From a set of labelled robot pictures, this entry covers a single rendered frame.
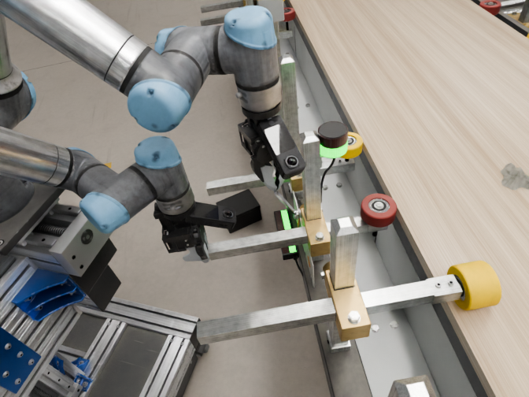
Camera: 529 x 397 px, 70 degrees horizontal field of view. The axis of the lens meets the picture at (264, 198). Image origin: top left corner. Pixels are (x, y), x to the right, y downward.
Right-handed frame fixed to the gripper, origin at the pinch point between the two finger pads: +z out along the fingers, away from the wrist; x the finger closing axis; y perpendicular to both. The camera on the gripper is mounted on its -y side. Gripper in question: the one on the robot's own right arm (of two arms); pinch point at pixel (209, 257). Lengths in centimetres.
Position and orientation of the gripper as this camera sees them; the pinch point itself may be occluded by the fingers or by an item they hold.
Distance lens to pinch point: 94.8
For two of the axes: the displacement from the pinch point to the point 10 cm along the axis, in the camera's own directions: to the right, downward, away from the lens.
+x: 1.3, 7.0, -7.0
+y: -9.8, 1.7, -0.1
